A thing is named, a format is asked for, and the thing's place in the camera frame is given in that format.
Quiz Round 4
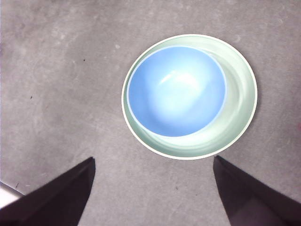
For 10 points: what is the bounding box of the blue ribbed bowl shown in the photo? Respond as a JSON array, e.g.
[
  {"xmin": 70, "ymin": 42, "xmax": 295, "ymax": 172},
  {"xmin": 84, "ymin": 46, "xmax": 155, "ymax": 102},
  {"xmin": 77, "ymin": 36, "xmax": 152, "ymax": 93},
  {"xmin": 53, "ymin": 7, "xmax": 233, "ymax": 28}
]
[{"xmin": 127, "ymin": 46, "xmax": 227, "ymax": 138}]

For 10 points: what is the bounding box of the green round plate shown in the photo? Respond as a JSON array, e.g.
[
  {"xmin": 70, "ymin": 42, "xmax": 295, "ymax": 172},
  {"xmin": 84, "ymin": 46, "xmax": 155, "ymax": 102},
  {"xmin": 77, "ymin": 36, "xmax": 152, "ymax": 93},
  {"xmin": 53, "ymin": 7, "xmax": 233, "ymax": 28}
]
[{"xmin": 121, "ymin": 34, "xmax": 258, "ymax": 161}]

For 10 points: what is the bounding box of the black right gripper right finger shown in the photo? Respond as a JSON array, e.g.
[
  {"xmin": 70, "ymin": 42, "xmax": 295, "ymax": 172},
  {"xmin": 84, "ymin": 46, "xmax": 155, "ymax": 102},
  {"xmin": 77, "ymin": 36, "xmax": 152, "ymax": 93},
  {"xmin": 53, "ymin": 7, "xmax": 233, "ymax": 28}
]
[{"xmin": 213, "ymin": 155, "xmax": 301, "ymax": 226}]

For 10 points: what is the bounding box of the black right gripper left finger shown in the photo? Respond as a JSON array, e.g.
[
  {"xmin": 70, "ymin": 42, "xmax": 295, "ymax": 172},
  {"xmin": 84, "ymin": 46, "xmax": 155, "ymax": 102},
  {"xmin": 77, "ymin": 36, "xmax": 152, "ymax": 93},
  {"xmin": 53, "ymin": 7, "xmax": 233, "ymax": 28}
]
[{"xmin": 0, "ymin": 157, "xmax": 96, "ymax": 226}]

